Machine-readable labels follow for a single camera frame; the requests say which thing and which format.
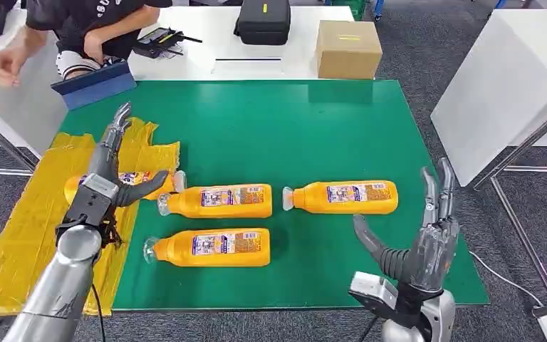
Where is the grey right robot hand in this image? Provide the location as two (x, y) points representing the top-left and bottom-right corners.
(353, 157), (462, 294)

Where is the person's right hand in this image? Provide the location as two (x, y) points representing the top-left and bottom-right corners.
(0, 43), (28, 88)

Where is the person's left hand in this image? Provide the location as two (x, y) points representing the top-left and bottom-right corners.
(83, 30), (107, 66)

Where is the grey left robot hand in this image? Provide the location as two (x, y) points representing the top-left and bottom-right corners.
(87, 103), (170, 209)

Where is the orange drink bottle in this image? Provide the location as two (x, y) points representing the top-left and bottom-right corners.
(157, 183), (274, 219)
(282, 180), (400, 216)
(64, 170), (187, 203)
(143, 227), (271, 269)

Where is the person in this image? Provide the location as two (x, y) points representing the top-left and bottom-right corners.
(0, 0), (173, 88)

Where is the blue tablet case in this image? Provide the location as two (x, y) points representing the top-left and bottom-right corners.
(51, 60), (137, 111)

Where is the white table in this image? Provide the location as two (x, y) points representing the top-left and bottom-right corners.
(430, 9), (547, 188)
(0, 9), (70, 157)
(127, 5), (355, 81)

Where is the black remote controller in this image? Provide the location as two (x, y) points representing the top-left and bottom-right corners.
(132, 26), (204, 60)

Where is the yellow plastic sheet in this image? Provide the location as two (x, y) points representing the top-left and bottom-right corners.
(0, 117), (181, 317)

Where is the black carrying case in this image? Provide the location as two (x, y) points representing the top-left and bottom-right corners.
(233, 0), (292, 47)

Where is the green table mat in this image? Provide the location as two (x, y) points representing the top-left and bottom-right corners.
(58, 79), (490, 313)

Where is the brown cardboard box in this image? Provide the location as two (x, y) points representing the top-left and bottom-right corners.
(315, 19), (384, 81)

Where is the green crate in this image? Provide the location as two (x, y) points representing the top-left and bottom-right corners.
(332, 0), (369, 21)

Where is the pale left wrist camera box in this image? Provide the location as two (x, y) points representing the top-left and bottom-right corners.
(67, 173), (120, 227)

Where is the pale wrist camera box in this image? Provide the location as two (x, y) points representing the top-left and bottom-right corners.
(67, 173), (120, 227)
(348, 271), (400, 322)

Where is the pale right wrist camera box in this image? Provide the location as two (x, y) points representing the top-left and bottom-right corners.
(348, 271), (400, 322)

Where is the white floor cable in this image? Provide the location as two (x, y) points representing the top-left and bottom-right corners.
(469, 250), (546, 309)

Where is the steel table frame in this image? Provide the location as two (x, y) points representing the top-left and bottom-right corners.
(468, 71), (547, 320)
(0, 78), (39, 177)

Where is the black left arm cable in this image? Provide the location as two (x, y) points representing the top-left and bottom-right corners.
(90, 282), (108, 342)

